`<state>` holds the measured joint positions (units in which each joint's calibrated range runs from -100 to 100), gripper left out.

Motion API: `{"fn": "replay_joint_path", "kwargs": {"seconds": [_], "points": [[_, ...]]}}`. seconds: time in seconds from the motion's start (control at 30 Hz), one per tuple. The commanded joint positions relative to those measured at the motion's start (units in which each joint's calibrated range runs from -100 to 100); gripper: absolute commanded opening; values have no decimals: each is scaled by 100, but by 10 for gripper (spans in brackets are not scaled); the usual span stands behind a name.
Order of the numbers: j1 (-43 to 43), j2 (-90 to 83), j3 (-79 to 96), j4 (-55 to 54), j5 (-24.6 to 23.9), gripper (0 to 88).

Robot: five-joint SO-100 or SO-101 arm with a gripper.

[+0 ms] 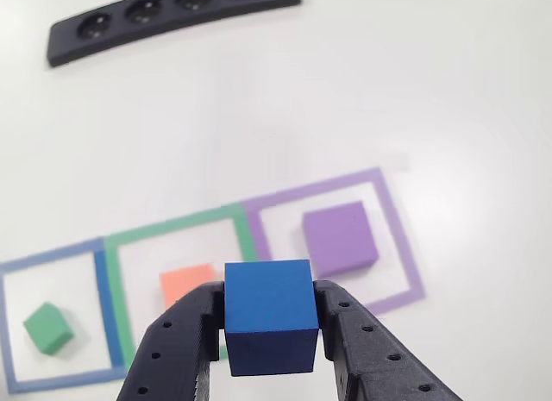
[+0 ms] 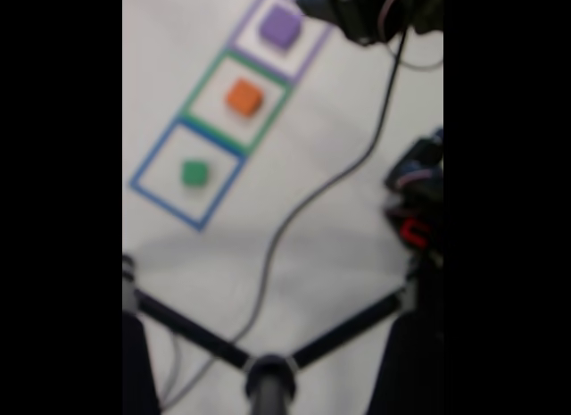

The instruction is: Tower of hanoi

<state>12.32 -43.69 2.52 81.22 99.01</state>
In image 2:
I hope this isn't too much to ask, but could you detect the purple square frame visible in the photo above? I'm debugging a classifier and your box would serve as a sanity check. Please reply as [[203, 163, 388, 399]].
[[227, 0, 335, 85]]

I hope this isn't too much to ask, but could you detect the large purple cube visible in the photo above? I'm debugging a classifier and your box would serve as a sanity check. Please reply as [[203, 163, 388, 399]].
[[258, 4, 303, 52]]

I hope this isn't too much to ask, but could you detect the thick black cable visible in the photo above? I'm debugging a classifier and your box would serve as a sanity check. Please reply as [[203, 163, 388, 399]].
[[160, 24, 410, 410]]

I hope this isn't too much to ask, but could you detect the green cube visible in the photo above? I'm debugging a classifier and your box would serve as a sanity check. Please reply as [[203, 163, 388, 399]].
[[180, 159, 211, 187]]

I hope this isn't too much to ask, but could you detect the green square frame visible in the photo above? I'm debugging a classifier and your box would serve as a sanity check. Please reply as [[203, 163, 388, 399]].
[[181, 48, 295, 156]]

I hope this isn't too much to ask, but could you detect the orange cube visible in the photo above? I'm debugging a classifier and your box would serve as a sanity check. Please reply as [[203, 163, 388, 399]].
[[226, 78, 265, 118]]

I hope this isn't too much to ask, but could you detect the thin black cable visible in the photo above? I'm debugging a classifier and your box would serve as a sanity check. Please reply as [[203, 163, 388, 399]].
[[160, 332, 184, 401]]

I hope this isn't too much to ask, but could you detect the blue square frame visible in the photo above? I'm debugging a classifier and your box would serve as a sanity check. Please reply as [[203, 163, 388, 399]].
[[128, 116, 247, 232]]

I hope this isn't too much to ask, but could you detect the red white servo wire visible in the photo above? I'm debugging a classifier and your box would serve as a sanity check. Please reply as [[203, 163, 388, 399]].
[[383, 162, 444, 220], [377, 0, 444, 72]]

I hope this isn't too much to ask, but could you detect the black tripod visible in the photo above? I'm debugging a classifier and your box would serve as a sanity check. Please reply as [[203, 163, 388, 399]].
[[122, 253, 444, 415]]

